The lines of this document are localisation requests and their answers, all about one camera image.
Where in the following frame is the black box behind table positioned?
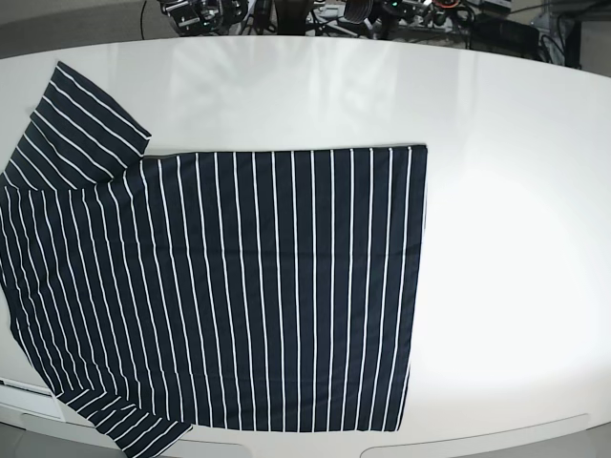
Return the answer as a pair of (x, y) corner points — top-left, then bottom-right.
(472, 17), (539, 52)

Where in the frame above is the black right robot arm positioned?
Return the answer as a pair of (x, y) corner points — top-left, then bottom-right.
(158, 0), (250, 36)

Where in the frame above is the navy white striped T-shirt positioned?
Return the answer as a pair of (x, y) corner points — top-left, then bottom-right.
(1, 63), (428, 457)

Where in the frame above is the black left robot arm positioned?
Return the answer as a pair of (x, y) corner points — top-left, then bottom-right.
(379, 1), (476, 30)

